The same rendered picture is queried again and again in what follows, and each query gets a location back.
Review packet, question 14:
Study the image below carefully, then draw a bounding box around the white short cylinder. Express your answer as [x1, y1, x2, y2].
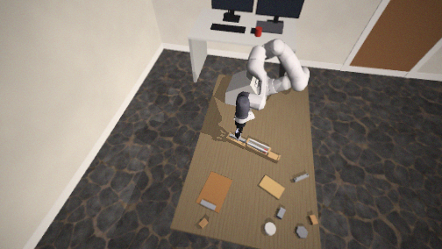
[264, 223, 276, 236]

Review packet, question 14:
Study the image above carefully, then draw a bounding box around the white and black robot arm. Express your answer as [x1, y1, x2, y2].
[233, 39, 310, 124]

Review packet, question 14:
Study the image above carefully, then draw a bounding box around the tan flat rectangular board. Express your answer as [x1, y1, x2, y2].
[259, 175, 285, 199]

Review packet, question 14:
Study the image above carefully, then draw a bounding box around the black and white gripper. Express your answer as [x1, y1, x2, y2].
[235, 121, 246, 141]

